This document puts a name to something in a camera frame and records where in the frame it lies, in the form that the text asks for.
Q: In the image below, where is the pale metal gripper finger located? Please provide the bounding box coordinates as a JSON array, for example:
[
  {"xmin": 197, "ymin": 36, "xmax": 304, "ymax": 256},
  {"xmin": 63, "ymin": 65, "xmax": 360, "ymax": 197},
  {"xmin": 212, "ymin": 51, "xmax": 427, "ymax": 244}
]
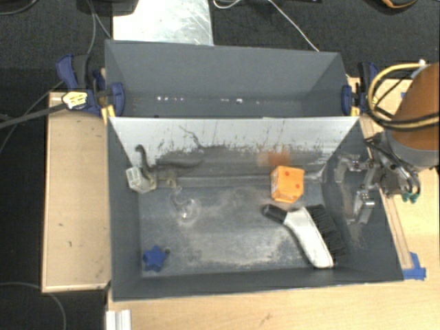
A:
[
  {"xmin": 346, "ymin": 186, "xmax": 377, "ymax": 227},
  {"xmin": 334, "ymin": 153, "xmax": 368, "ymax": 186}
]

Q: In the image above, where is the white brush with black bristles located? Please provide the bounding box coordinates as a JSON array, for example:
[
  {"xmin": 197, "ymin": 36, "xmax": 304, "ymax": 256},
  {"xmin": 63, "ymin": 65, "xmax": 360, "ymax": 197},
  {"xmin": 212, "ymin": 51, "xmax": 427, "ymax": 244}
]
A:
[{"xmin": 261, "ymin": 203, "xmax": 348, "ymax": 270}]

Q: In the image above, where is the orange cube with red dots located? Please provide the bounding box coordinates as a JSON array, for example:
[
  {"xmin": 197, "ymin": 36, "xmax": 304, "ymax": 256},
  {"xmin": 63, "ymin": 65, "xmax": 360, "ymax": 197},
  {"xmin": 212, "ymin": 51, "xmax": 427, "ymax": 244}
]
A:
[{"xmin": 269, "ymin": 165, "xmax": 306, "ymax": 204}]

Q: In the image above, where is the grey metal bin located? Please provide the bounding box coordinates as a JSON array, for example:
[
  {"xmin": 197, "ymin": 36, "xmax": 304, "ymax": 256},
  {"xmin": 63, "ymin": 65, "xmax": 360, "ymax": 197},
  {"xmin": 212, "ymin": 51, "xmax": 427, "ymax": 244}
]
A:
[{"xmin": 102, "ymin": 38, "xmax": 405, "ymax": 302}]

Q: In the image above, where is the blue star-shaped toy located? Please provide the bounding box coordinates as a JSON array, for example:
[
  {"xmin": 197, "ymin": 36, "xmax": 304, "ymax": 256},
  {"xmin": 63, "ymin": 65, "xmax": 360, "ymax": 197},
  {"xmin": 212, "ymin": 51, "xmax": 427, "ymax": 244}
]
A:
[{"xmin": 142, "ymin": 245, "xmax": 172, "ymax": 273}]

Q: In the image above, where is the pale wood board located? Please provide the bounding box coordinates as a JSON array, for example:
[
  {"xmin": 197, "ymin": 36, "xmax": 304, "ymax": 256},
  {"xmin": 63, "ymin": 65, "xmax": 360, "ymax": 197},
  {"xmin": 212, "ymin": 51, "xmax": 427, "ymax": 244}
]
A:
[{"xmin": 41, "ymin": 91, "xmax": 111, "ymax": 294}]

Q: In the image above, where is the black cable with white plug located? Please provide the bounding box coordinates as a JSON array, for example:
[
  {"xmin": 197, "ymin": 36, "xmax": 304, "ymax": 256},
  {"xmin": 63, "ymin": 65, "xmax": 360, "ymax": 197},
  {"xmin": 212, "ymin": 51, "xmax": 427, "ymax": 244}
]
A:
[{"xmin": 125, "ymin": 144, "xmax": 184, "ymax": 194}]

